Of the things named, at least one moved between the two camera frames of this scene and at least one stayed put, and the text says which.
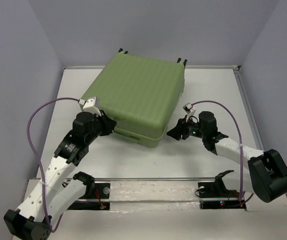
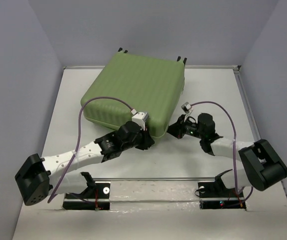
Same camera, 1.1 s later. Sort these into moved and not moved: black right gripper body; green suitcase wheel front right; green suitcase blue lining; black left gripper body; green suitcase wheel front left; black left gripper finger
Moved: black left gripper finger; black left gripper body
Not moved: green suitcase blue lining; green suitcase wheel front left; green suitcase wheel front right; black right gripper body
